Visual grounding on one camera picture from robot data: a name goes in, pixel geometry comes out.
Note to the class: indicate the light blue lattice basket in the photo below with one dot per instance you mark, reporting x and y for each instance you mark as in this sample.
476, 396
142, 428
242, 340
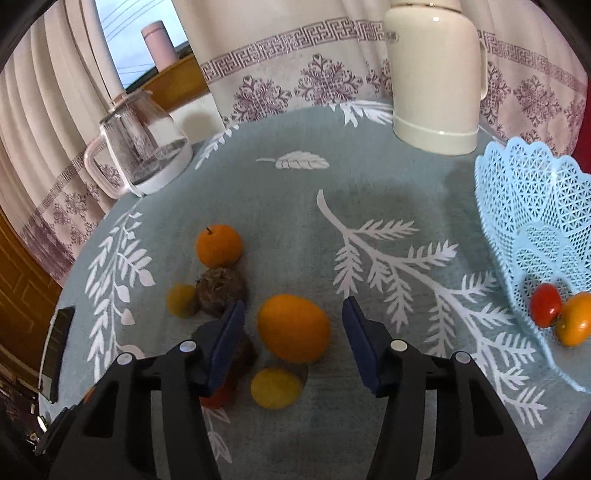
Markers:
521, 203

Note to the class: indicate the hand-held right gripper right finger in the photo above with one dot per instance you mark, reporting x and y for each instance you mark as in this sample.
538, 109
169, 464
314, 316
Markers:
364, 350

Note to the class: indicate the red tomato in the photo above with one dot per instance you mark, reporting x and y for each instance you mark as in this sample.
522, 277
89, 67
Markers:
219, 399
545, 304

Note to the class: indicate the large orange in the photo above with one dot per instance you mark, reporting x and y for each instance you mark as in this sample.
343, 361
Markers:
293, 328

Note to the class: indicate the small tangerine with stem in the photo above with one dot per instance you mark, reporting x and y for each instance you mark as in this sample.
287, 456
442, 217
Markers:
219, 247

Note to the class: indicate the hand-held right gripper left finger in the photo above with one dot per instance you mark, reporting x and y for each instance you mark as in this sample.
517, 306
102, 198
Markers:
226, 350

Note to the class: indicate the brown wooden door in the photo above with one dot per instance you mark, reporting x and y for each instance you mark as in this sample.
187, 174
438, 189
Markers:
18, 300

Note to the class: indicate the grey-blue leaf print tablecloth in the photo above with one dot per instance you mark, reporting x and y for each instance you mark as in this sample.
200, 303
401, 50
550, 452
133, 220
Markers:
286, 221

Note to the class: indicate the cream thermos jug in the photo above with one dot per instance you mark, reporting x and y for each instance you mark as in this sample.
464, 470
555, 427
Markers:
434, 83

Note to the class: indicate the small dark beetroot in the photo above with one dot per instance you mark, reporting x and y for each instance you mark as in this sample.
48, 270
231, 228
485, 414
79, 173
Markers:
244, 355

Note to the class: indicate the small yellow-green plum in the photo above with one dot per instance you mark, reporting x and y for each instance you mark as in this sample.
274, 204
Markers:
181, 300

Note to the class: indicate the large dark beetroot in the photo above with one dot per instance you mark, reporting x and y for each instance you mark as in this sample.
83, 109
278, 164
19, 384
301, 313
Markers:
220, 290

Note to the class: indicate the red quilted cloth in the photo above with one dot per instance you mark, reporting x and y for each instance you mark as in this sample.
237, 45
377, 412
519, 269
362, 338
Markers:
584, 147

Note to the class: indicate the black phone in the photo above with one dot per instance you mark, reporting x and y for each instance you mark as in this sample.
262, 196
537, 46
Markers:
57, 355

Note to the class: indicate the glass kettle white base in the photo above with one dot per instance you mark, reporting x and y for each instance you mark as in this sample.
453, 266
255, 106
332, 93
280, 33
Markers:
143, 134

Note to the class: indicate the wooden windowsill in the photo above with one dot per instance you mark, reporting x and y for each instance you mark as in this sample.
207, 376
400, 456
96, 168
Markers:
180, 78

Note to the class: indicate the pink bottle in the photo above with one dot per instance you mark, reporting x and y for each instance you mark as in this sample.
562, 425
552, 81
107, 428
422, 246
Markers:
159, 46

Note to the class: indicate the cream patterned curtain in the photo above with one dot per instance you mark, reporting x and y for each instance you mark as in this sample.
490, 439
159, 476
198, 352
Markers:
286, 55
37, 138

